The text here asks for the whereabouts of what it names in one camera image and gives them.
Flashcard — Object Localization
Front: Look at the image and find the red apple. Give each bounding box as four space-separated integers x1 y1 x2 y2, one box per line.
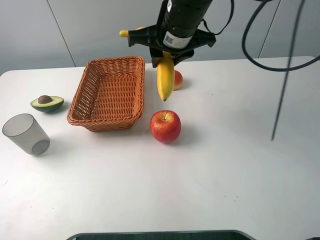
149 110 182 144

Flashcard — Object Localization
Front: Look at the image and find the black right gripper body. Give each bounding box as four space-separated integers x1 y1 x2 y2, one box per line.
127 0 216 54

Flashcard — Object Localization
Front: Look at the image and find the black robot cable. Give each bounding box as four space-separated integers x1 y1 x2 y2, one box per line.
201 0 320 72

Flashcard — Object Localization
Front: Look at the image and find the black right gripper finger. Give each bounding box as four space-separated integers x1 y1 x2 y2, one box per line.
170 50 195 66
149 47 164 68

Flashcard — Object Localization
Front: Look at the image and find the brown wicker basket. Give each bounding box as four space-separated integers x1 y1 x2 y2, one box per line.
67 56 145 132

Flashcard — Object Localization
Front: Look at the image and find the halved avocado with pit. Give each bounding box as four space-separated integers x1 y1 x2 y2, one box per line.
30 95 64 113

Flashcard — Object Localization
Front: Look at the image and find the orange bread bun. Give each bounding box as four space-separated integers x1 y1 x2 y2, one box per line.
173 70 184 91

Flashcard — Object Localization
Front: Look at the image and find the grey translucent plastic cup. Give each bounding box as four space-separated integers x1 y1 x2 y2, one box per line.
2 113 51 156

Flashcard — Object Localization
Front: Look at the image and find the yellow banana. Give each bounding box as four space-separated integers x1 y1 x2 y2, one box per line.
119 26 175 102

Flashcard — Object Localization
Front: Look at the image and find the thin dark hanging cable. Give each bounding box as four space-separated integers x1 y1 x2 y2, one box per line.
271 0 306 141

